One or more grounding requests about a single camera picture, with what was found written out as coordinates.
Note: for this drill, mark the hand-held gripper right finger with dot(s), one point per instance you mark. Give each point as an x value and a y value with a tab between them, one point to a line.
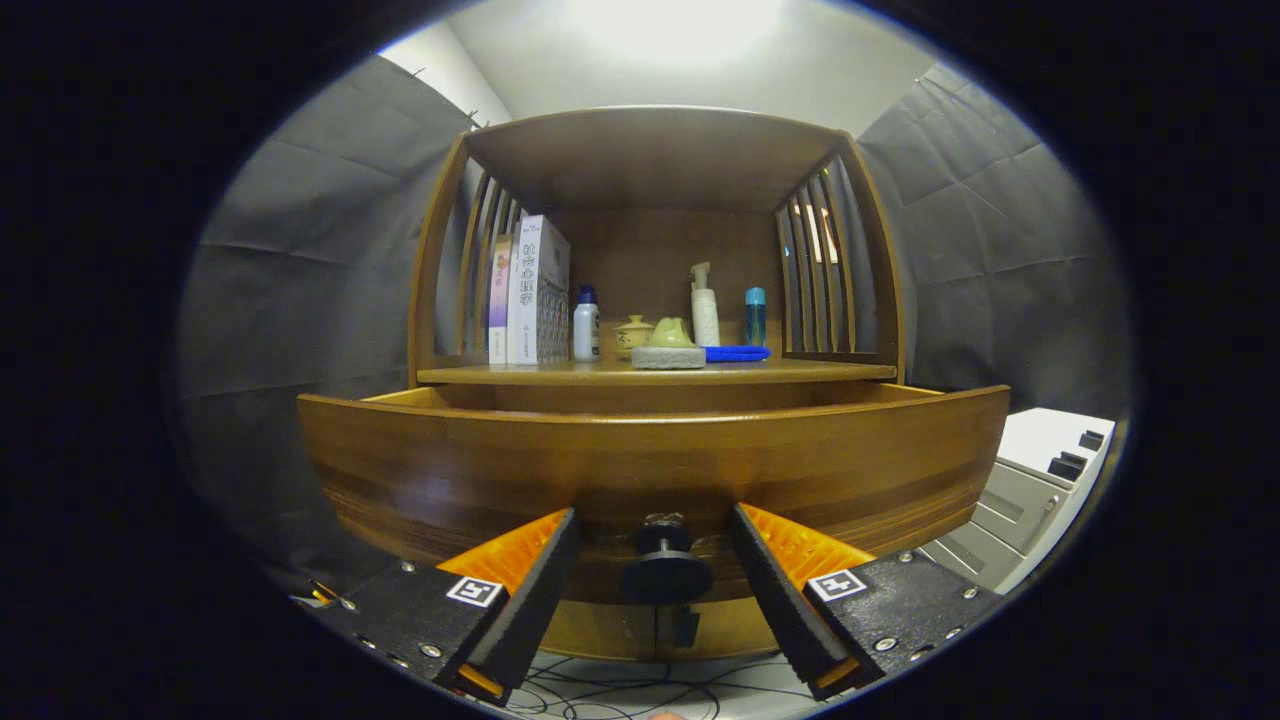
775	590

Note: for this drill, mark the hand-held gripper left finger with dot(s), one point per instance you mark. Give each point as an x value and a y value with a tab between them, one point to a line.
535	590

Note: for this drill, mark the wooden drawer with black knob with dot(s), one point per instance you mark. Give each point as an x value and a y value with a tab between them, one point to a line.
450	470

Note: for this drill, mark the wooden cabinet door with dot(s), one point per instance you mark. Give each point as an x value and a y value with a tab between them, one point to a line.
600	628
730	625

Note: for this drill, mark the wooden countertop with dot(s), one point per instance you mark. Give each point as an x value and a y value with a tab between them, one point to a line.
800	370

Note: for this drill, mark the white drawer unit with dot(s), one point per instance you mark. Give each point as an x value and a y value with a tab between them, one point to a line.
1040	440

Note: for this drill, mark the wooden cabinet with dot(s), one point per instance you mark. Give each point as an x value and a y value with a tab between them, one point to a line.
650	160

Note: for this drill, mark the orange black tool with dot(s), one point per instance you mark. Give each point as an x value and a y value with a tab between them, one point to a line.
318	595

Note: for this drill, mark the blue folded cloth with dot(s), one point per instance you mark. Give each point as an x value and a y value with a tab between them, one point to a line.
740	353

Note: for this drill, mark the white bottle with blue cap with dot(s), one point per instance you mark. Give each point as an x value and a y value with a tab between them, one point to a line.
586	335

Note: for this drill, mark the clear blue bottle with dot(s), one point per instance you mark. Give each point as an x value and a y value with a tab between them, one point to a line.
755	320

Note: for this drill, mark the yellow lidded teacup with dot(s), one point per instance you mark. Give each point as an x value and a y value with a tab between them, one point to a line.
630	332

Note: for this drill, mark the white pump bottle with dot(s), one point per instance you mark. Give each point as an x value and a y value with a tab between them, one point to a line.
706	320

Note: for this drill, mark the thin purple white book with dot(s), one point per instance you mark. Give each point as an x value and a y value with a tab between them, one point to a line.
498	310

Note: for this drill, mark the thick white book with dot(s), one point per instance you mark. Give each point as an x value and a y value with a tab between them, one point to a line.
522	300

